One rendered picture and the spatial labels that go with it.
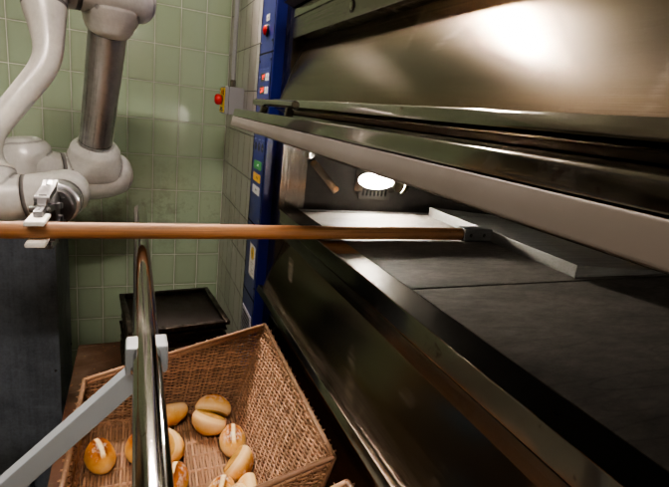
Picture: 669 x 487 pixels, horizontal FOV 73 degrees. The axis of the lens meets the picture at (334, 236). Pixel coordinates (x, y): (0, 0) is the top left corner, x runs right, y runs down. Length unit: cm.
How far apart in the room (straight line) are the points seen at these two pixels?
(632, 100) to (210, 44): 188
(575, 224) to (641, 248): 4
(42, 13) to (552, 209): 126
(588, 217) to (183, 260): 207
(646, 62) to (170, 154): 190
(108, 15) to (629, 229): 136
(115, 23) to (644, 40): 127
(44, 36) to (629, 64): 122
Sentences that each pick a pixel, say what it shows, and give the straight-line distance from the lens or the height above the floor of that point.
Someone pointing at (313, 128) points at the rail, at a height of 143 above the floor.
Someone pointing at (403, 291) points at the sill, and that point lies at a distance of 78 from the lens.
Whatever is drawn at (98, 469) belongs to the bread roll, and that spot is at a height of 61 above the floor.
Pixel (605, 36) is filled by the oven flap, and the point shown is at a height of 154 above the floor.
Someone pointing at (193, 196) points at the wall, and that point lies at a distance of 217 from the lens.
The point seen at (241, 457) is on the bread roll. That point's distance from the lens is 121.
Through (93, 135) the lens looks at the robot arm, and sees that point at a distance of 166.
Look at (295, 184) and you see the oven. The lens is 130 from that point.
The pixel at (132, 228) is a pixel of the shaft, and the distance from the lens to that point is 92.
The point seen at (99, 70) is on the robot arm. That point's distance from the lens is 155.
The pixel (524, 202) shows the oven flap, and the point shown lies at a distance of 32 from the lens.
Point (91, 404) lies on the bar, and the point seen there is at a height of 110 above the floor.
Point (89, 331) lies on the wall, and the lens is 237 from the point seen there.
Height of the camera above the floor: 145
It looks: 15 degrees down
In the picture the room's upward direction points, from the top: 7 degrees clockwise
